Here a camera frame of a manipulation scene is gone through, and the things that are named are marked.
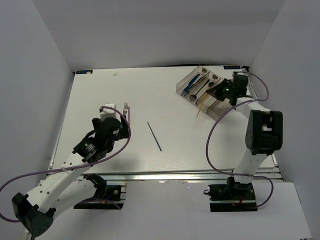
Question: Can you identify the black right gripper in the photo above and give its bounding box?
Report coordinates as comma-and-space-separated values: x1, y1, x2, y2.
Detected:
205, 78, 234, 102

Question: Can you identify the orange chopstick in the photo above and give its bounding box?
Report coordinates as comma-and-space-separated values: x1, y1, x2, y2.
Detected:
196, 92, 208, 117

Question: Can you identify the green handled fork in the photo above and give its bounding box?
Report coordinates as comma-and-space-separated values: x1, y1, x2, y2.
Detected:
122, 102, 129, 116

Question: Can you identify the black steak knife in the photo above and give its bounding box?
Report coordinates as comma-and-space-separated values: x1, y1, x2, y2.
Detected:
190, 76, 207, 90

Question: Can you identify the black spoon long handle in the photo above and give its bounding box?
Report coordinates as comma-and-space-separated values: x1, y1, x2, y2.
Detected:
189, 79, 210, 102

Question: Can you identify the blue knife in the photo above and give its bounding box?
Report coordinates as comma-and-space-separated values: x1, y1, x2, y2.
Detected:
183, 74, 200, 92

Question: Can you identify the blue chopstick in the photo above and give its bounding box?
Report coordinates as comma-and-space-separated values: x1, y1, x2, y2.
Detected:
147, 121, 162, 152

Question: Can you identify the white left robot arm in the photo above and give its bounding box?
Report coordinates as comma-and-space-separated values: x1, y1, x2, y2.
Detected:
12, 117, 130, 238

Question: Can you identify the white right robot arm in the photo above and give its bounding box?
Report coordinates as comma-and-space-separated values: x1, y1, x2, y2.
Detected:
206, 72, 283, 200

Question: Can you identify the right blue corner marker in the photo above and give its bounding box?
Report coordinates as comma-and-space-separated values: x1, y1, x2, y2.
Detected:
223, 65, 241, 70

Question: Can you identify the blue corner marker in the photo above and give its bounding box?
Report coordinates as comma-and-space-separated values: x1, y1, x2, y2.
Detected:
75, 69, 93, 75
223, 65, 241, 70

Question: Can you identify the smoky clear divided organizer tray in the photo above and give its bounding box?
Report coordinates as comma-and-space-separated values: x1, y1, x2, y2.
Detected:
176, 65, 242, 120

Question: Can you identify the left blue corner marker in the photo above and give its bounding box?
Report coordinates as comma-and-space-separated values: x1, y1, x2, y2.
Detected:
75, 69, 93, 75

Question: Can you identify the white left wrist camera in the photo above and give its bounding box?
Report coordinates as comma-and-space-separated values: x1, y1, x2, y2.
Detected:
99, 103, 117, 122

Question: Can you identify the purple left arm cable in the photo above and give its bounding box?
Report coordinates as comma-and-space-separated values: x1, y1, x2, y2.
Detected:
0, 106, 133, 223

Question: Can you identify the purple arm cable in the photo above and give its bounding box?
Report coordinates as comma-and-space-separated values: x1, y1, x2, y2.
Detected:
0, 106, 133, 223
205, 70, 275, 208

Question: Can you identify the aluminium table edge rail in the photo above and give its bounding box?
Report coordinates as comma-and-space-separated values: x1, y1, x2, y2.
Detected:
46, 163, 285, 182

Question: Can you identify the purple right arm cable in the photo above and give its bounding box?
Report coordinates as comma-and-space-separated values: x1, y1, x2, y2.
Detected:
205, 70, 275, 208

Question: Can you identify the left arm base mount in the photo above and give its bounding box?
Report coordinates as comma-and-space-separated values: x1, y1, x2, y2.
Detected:
73, 173, 127, 210

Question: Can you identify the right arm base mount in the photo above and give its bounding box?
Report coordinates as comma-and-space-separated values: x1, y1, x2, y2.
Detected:
203, 177, 258, 213

